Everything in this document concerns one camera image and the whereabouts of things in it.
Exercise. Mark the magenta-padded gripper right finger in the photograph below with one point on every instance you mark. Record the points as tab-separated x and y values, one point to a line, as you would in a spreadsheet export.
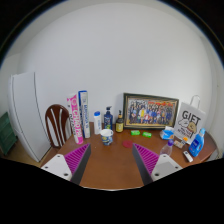
146	157

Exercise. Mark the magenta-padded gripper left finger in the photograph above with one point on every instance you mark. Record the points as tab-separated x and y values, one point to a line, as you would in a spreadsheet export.
77	156

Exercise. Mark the flat round red coaster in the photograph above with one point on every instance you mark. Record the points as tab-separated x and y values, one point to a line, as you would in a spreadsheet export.
127	144

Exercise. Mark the blue patterned paper cup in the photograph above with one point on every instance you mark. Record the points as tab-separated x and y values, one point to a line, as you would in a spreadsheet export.
106	137

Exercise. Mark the small patterned snack packet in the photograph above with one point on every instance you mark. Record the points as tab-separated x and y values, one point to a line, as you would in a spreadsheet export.
179	144

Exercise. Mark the white bottle with blue cap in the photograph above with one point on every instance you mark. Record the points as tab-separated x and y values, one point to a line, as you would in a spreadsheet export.
97	123

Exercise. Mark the white remote control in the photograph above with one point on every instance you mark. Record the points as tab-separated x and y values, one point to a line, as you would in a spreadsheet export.
188	156

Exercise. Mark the amber pump bottle yellow label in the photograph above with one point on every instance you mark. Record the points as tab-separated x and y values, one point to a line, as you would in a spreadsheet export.
119	125

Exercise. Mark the small colourful puzzle cube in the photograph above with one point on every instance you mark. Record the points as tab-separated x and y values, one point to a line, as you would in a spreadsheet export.
185	139

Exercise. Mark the framed group picture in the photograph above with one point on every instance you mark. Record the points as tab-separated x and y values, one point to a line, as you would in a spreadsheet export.
150	111

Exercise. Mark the dark blue pump bottle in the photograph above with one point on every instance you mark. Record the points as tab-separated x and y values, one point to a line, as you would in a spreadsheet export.
108	120

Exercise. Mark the blue detergent bottle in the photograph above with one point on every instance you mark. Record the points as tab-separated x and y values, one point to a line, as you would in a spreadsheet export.
196	145

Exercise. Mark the white printed paper gift bag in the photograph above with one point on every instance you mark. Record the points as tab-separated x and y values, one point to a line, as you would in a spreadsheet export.
190	121

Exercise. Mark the green crate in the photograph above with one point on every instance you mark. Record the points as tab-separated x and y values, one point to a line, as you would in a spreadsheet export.
6	133

